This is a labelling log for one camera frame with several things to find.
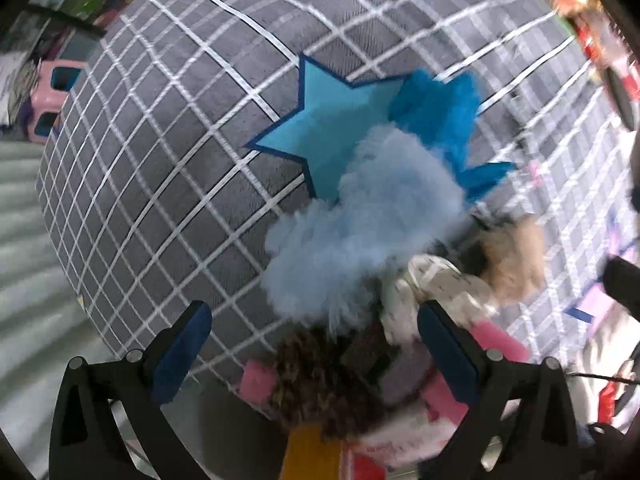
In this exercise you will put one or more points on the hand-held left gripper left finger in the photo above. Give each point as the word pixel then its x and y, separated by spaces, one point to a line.
pixel 182 350

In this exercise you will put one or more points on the light blue fluffy plush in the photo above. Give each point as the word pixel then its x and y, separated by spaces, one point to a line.
pixel 360 220

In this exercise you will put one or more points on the white dotted cloth toy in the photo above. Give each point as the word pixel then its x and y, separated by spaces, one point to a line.
pixel 435 285

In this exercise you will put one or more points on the pink plastic stool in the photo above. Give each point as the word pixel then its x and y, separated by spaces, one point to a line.
pixel 50 105

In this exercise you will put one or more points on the pink soft roll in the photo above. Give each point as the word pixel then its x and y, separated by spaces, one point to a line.
pixel 500 345

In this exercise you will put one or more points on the grey checked star blanket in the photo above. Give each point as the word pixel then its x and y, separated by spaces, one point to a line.
pixel 175 185

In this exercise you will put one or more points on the mauve soft toy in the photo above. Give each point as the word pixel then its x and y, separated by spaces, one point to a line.
pixel 405 375

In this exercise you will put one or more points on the beige fluffy plush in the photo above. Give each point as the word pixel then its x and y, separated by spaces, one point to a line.
pixel 515 260

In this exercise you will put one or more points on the brown speckled fluffy plush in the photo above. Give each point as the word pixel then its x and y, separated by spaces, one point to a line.
pixel 315 385

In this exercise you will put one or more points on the row of toys on shelf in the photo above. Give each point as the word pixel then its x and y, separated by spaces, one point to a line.
pixel 600 45

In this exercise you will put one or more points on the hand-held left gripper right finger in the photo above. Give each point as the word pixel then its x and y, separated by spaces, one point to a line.
pixel 445 350

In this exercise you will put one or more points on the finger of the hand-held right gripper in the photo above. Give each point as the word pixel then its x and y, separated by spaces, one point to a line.
pixel 622 280

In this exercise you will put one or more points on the dark brown plush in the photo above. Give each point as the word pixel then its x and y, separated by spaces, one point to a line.
pixel 367 347

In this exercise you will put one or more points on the dark blue fluffy plush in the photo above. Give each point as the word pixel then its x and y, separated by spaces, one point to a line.
pixel 435 110

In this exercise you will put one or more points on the orange pink cardboard box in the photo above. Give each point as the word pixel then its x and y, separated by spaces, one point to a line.
pixel 310 455

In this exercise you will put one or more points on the white red soft toy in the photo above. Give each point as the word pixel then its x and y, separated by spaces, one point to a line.
pixel 400 440

